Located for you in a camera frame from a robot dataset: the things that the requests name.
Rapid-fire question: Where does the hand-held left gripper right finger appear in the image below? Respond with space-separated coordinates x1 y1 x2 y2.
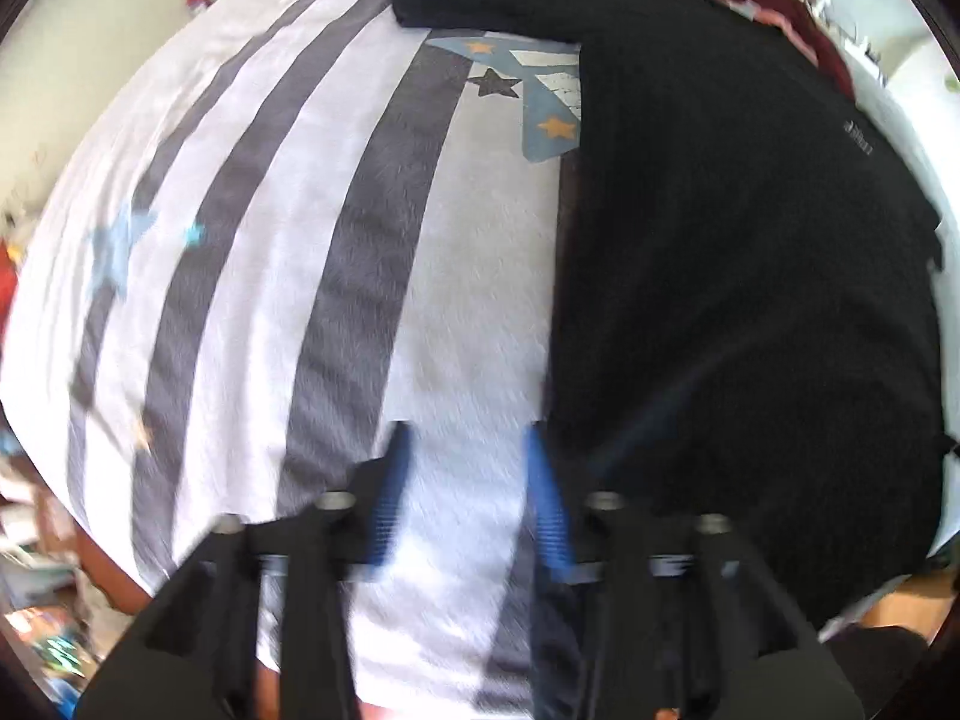
523 424 863 720

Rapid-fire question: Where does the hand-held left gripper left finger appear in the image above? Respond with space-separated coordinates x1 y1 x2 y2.
75 422 415 720

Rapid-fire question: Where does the black t-shirt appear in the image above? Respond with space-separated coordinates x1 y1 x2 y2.
377 0 950 631

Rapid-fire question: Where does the striped star-print bed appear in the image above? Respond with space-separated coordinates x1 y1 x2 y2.
0 0 960 720

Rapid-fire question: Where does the floor clutter pile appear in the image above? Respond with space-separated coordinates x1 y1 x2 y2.
0 427 113 706

